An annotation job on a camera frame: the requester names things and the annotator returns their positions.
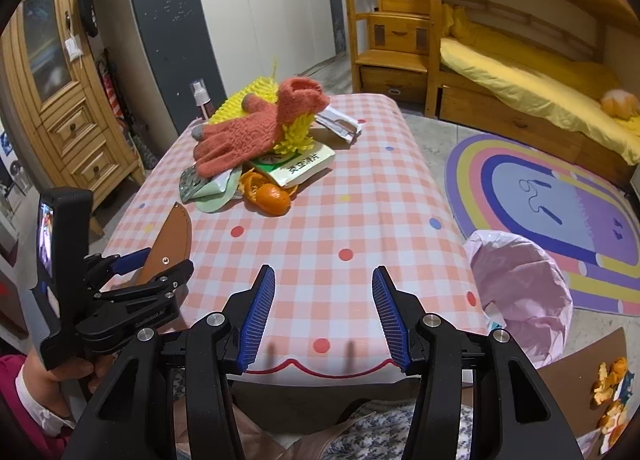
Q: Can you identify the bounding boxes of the green white medicine box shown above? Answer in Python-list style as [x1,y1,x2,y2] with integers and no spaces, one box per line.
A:
[250,141,335,188]

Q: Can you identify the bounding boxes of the wooden cabinet with glass door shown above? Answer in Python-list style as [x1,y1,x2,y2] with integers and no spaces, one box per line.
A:
[1,0,144,206]

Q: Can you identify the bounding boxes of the pink checkered tablecloth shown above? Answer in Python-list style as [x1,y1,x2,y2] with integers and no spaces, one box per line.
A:
[102,92,490,386]

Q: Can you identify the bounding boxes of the yellow mattress sheet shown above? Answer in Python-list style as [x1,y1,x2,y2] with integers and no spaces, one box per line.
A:
[440,4,639,166]

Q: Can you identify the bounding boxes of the white spray bottle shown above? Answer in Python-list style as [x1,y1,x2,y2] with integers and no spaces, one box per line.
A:
[190,79,215,121]

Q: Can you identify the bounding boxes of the brown cardboard sheet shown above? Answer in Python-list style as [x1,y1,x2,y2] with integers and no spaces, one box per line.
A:
[538,328,627,438]

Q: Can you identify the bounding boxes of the person's left hand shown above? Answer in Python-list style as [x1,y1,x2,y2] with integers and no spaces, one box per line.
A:
[23,347,115,419]

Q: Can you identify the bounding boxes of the orange plush toy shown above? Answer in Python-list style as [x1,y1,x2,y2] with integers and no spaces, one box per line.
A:
[600,89,639,121]

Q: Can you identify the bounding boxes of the wooden bunk bed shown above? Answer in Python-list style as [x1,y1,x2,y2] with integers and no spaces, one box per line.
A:
[434,0,639,189]

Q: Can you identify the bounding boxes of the phone on gripper mount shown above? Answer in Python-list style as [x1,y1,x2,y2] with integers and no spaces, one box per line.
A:
[34,187,93,368]

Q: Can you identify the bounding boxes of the wooden stair drawers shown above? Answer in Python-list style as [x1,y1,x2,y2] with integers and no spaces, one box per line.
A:
[345,0,442,117]

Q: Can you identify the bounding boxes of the orange peel pile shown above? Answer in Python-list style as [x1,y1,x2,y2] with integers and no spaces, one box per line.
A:
[591,357,634,454]

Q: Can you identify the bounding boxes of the brown leather sheath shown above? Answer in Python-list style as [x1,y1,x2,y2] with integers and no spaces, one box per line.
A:
[130,202,192,284]

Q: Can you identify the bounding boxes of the yellow foam fruit net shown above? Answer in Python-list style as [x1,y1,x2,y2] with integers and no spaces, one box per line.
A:
[207,58,314,155]

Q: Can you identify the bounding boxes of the silver pill blister pack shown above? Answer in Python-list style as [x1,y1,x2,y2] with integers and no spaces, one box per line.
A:
[179,165,210,203]

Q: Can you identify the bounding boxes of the orange knitted glove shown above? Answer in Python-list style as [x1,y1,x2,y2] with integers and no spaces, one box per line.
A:
[193,77,330,178]

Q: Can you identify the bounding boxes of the white cloth pad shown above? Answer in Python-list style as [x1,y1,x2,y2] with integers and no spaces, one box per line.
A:
[193,166,242,214]

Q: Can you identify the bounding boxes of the white paper wrapper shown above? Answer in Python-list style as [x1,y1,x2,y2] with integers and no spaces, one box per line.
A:
[316,105,362,145]

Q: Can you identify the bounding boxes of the rainbow oval rug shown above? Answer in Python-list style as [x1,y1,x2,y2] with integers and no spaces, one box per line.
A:
[445,135,639,316]

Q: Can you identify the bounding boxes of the white wardrobe with round holes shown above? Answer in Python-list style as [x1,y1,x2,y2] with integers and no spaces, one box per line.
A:
[131,0,346,131]

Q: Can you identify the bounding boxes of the tangerine with peel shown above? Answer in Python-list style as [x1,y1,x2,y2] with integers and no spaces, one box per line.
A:
[239,169,297,216]

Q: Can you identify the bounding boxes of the pink trash bag bin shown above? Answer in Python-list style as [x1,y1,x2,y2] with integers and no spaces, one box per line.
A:
[463,230,574,368]

